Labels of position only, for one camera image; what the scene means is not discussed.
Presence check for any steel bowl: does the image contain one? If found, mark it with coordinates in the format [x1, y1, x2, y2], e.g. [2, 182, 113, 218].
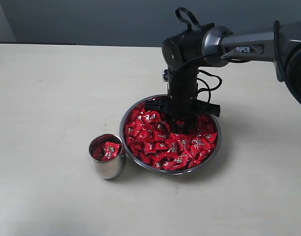
[119, 94, 222, 175]

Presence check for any steel cup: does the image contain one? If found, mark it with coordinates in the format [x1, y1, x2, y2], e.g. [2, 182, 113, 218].
[88, 134, 126, 179]

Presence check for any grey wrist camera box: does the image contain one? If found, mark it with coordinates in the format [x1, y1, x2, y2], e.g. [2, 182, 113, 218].
[162, 69, 168, 82]

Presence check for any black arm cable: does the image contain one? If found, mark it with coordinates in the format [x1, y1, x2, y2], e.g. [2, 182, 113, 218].
[175, 7, 215, 31]

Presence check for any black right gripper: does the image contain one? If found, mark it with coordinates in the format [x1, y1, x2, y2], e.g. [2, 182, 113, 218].
[145, 67, 221, 135]

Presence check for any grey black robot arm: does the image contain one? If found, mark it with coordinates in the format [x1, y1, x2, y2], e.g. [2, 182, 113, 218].
[145, 21, 301, 123]

